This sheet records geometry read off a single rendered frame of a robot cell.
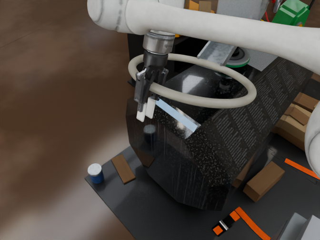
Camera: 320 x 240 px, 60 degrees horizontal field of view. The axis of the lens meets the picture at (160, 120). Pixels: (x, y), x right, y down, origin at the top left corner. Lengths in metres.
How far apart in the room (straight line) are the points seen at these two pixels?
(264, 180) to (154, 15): 1.71
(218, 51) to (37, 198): 1.65
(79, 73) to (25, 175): 1.26
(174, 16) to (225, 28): 0.11
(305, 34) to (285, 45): 0.04
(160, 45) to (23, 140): 2.03
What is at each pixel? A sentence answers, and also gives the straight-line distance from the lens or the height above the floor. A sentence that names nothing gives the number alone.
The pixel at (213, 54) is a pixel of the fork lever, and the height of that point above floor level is 1.13.
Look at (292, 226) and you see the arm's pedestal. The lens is 1.30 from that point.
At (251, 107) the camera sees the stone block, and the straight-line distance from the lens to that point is 1.65.
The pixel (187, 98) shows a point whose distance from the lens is 0.85.
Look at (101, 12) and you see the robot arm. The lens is 0.66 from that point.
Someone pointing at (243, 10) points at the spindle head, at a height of 1.24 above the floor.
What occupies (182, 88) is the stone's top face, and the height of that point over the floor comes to 0.87.
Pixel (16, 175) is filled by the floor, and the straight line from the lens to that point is 2.47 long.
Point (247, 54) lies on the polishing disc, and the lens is 1.78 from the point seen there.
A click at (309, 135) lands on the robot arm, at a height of 1.62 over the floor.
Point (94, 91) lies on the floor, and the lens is 2.90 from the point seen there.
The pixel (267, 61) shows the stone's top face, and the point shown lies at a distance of 1.86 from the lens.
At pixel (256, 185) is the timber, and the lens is 2.12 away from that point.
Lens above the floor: 1.91
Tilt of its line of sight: 49 degrees down
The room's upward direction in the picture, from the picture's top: straight up
